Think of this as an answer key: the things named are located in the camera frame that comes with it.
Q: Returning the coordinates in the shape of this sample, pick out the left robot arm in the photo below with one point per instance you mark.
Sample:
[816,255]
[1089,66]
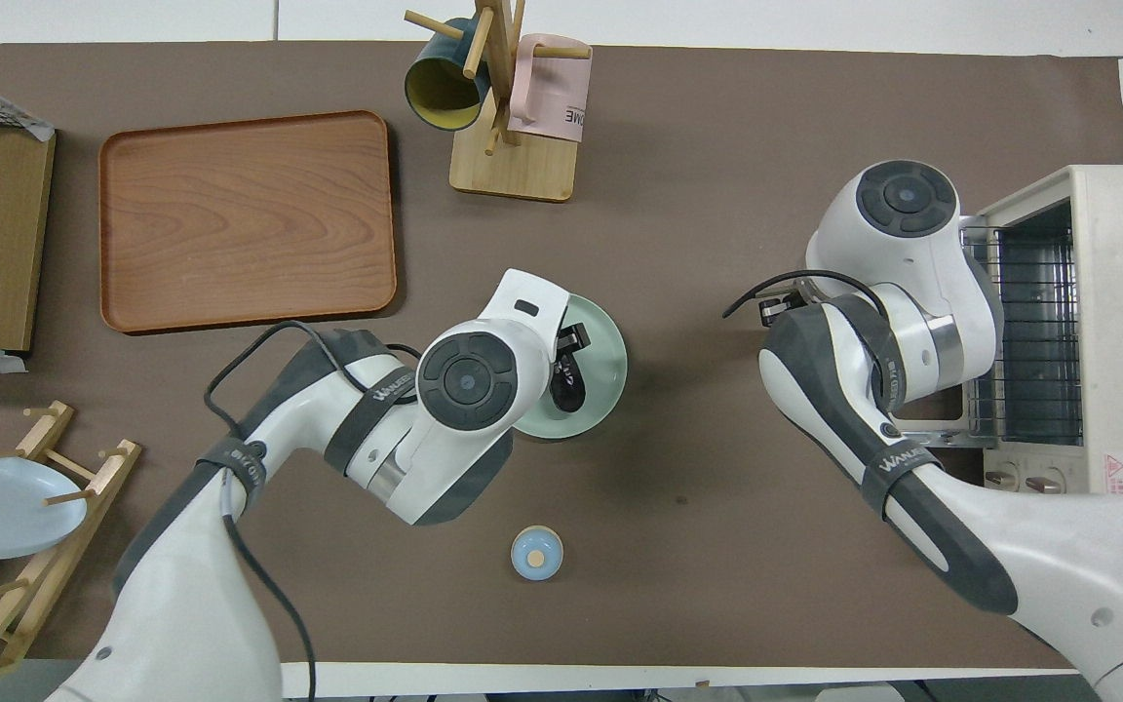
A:
[464,380]

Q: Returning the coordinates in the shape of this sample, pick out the light green plate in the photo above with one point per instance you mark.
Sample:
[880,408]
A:
[605,366]

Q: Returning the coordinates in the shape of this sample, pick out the metal oven rack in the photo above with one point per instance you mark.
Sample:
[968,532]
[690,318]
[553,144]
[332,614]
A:
[1039,331]

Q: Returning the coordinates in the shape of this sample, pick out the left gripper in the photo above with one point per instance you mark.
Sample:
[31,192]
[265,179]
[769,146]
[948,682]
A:
[566,382]

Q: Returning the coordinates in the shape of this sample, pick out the small blue cup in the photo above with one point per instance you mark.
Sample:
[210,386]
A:
[536,553]

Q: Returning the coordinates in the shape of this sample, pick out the wooden mug tree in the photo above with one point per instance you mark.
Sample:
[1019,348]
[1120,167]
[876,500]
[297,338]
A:
[513,171]

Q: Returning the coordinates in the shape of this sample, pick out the pink mug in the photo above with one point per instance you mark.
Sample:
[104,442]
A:
[552,93]

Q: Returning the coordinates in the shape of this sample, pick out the dark teal mug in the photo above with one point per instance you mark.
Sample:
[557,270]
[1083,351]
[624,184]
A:
[440,93]

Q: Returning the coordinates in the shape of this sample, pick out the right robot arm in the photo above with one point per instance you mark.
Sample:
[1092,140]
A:
[912,253]

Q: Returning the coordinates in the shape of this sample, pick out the wooden dish rack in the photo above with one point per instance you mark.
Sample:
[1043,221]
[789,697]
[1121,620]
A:
[98,483]

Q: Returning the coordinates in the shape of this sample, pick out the brown wooden tray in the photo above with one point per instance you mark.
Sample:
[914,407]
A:
[245,219]

